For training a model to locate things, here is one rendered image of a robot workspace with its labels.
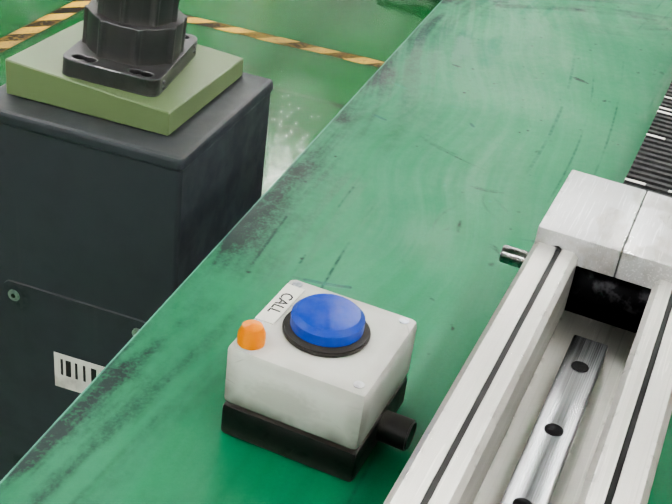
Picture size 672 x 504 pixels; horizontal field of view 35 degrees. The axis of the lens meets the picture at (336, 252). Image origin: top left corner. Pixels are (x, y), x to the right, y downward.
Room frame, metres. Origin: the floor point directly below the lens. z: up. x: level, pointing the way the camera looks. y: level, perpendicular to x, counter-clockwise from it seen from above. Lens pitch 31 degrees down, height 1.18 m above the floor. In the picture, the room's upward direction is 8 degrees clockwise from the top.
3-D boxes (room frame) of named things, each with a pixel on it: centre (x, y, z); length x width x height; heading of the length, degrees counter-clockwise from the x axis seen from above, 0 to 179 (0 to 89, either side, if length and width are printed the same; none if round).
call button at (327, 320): (0.47, 0.00, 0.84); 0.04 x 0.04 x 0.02
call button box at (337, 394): (0.47, -0.01, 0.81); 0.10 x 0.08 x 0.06; 70
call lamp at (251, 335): (0.46, 0.04, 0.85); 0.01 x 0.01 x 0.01
